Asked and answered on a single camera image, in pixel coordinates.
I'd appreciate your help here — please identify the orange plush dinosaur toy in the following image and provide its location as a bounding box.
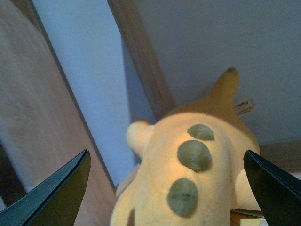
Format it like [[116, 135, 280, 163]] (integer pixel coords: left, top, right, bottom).
[[110, 68, 260, 226]]

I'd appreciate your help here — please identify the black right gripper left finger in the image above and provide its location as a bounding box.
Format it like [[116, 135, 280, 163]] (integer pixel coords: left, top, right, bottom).
[[0, 150, 91, 226]]

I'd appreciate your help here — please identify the white sewn label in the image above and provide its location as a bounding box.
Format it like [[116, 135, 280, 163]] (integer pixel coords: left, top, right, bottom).
[[232, 98, 255, 117]]

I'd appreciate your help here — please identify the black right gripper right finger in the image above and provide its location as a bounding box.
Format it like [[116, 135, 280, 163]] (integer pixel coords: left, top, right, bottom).
[[244, 150, 301, 226]]

